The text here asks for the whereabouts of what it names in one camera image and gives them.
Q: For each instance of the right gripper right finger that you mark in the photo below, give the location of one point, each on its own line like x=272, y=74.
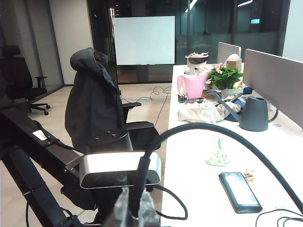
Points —
x=149, y=210

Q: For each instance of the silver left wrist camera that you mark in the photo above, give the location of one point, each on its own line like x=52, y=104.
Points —
x=118, y=163

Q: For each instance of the small lit wall display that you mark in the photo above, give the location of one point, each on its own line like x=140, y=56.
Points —
x=255, y=21

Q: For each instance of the small cardboard box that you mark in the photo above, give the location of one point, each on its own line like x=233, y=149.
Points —
x=234, y=64

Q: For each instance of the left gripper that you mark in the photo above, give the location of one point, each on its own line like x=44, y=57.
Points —
x=82, y=198

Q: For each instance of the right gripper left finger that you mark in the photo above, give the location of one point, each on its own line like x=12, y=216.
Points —
x=123, y=210

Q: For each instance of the small rubik cube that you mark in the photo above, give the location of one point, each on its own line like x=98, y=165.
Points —
x=182, y=98

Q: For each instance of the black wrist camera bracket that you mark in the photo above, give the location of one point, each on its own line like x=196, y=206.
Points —
x=111, y=144

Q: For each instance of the blue cloth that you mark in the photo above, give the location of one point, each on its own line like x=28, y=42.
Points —
x=230, y=117

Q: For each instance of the grey-brown desk partition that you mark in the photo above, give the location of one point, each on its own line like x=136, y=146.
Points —
x=279, y=80

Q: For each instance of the pink plastic watering jug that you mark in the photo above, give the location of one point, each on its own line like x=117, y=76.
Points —
x=193, y=86

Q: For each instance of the pot with dried plant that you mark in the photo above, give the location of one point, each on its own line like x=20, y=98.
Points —
x=196, y=61

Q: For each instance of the grey watering can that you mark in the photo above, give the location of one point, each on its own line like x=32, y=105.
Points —
x=254, y=116

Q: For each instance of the black office chair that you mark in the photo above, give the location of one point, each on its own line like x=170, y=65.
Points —
x=16, y=75
x=142, y=132

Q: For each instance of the dark hooded jacket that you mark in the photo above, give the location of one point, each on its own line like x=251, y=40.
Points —
x=94, y=106

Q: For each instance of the white whiteboard on stand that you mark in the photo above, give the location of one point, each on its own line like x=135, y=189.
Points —
x=144, y=40

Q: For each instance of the green plant white pot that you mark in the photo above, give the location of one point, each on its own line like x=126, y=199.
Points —
x=225, y=76

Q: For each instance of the green white crumpled wrapper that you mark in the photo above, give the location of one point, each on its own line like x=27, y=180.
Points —
x=219, y=158

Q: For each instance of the small crumpled brown wrapper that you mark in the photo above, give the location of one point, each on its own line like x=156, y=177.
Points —
x=249, y=175

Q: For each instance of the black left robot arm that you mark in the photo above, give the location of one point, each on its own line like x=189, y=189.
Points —
x=23, y=123

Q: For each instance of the black rectangular power bank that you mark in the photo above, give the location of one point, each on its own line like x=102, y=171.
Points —
x=239, y=191

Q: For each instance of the white desk partition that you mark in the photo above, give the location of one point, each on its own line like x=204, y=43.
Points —
x=225, y=50

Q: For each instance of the beige crumpled cloth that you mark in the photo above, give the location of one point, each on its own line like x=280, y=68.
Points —
x=198, y=113

